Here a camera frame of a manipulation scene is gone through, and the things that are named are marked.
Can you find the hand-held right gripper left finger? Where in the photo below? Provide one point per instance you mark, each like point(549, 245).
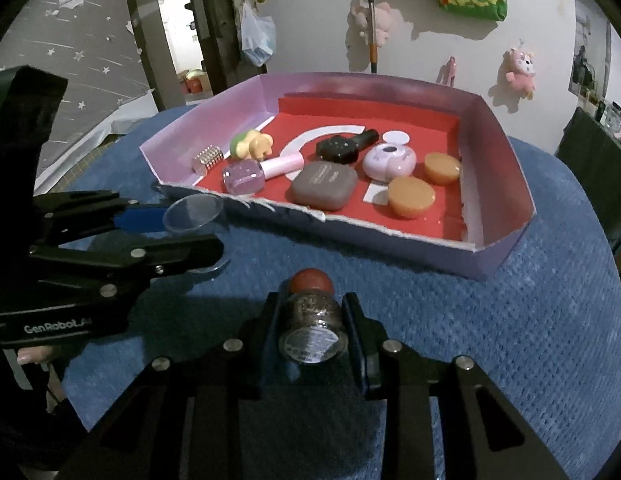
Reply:
point(268, 355)

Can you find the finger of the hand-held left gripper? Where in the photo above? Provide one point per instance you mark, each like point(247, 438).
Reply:
point(140, 220)
point(180, 252)

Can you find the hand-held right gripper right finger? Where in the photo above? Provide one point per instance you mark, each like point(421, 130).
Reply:
point(359, 350)

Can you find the clear plastic lid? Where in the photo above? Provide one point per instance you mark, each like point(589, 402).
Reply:
point(193, 212)

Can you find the glitter bottle with red cap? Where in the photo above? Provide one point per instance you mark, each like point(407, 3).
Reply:
point(310, 320)

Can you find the pink nail polish bottle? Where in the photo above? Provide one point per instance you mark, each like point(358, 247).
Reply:
point(260, 172)

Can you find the green and yellow toy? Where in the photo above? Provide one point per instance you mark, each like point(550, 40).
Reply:
point(250, 146)

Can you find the grey-brown eye shadow case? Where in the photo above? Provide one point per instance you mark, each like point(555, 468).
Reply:
point(323, 186)

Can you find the lilac round case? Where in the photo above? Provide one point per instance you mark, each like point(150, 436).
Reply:
point(389, 162)

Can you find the black nail polish bottle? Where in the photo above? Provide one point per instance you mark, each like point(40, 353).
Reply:
point(340, 147)

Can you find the pink cardboard box red inside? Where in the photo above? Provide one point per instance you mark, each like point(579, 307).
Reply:
point(340, 105)

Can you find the person's left hand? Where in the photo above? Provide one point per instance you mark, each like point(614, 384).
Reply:
point(35, 356)

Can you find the silver magnet stack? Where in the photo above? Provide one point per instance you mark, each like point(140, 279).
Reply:
point(208, 160)

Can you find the orange box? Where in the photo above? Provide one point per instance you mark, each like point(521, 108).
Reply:
point(195, 82)

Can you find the translucent plastic bag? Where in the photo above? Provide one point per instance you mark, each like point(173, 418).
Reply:
point(258, 37)

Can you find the dark green chair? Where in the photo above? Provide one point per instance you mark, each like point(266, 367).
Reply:
point(590, 175)

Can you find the pink clip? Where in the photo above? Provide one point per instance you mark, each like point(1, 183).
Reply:
point(448, 72)

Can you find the grey stick with orange ends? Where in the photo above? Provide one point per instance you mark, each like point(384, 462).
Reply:
point(372, 25)

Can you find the pale pink plush toy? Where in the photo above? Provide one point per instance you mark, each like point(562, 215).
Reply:
point(384, 22)

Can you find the pink plush toy white face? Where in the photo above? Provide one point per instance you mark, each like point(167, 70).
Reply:
point(521, 70)

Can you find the dark door frame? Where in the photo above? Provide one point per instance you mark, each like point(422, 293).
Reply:
point(220, 25)

